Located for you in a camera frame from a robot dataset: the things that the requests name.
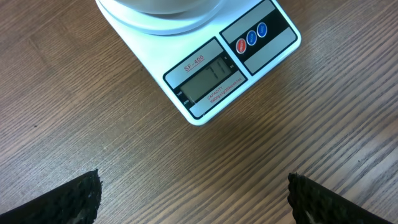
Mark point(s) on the white bowl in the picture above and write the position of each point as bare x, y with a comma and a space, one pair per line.
163, 6

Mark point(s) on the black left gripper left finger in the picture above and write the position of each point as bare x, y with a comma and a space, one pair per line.
76, 201

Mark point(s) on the white digital kitchen scale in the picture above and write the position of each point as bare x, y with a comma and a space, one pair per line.
204, 58

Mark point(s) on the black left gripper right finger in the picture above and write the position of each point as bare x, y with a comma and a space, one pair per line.
313, 203

